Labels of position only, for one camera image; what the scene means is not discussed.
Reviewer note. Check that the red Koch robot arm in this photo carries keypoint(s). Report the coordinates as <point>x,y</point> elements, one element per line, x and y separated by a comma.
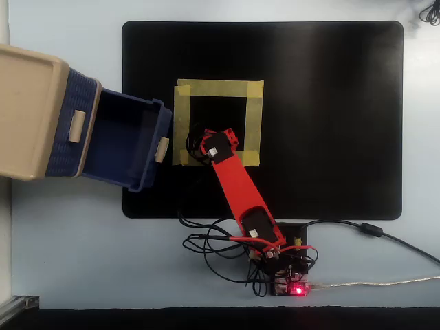
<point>240,192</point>

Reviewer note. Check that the black table mat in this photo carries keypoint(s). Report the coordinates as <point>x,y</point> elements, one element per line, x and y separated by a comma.
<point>326,120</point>

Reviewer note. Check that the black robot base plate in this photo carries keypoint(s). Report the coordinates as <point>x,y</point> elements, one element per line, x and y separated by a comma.
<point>292,231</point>

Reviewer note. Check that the blue drawer with green tape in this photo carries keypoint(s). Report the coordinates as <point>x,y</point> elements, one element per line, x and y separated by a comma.
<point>117,137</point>

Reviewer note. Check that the blue woven drawer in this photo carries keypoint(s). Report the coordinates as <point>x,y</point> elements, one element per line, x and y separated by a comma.
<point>60,151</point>

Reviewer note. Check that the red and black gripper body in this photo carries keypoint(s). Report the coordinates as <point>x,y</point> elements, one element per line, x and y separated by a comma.
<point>218,148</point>

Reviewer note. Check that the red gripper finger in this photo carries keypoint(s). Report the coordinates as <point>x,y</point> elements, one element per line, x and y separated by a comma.
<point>233,136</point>

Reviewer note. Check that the beige plastic drawer cabinet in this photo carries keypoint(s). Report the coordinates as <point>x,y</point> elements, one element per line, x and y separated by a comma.
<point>27,110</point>

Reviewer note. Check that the controller board with red light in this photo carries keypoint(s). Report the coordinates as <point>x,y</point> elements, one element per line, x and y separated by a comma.
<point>295,288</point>

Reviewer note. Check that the aluminium frame post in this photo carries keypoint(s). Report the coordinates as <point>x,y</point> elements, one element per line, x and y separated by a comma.
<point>17,304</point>

